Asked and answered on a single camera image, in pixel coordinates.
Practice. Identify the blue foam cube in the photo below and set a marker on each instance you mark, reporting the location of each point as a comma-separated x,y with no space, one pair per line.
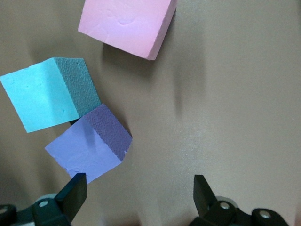
40,99

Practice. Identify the large table cover sheet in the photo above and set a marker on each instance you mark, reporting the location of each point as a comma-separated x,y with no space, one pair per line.
235,94

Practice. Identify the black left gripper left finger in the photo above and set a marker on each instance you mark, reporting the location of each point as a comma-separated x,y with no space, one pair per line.
73,197

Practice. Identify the pink foam cube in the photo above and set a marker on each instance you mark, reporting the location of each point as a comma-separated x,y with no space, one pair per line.
127,23

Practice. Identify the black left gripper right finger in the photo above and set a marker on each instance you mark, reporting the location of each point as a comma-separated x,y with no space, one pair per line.
204,202

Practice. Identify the light purple foam cube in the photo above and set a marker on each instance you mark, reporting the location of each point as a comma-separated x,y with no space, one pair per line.
82,150

